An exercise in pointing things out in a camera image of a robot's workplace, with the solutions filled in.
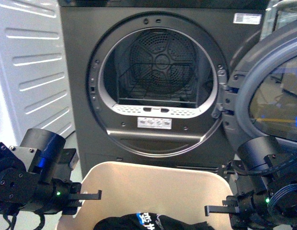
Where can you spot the open round dryer door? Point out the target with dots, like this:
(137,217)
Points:
(261,99)

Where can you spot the dark grey tumble dryer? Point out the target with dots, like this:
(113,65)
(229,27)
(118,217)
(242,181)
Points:
(103,38)

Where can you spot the wire drying rack in drum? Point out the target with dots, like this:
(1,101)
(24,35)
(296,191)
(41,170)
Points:
(147,82)

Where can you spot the white QR label sticker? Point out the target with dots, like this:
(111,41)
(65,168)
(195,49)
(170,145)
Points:
(247,18)

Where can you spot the beige plastic laundry hamper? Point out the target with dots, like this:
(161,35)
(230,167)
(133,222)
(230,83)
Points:
(131,188)

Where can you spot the white washing machine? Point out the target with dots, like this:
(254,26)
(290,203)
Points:
(34,82)

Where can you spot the white pictogram instruction sticker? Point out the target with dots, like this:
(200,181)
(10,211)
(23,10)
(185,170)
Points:
(154,123)

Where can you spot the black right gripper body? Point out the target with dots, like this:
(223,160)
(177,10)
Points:
(247,211)

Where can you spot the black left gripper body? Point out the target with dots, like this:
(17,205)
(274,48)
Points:
(61,197)

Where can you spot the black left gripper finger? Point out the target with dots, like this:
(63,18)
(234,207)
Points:
(86,196)

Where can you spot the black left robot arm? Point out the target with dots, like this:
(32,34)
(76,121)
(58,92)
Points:
(35,178)

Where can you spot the black printed garment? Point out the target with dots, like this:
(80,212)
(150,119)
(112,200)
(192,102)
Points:
(148,221)

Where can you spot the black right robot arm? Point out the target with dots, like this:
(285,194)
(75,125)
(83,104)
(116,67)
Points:
(266,187)

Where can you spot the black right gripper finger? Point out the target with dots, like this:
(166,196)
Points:
(220,209)

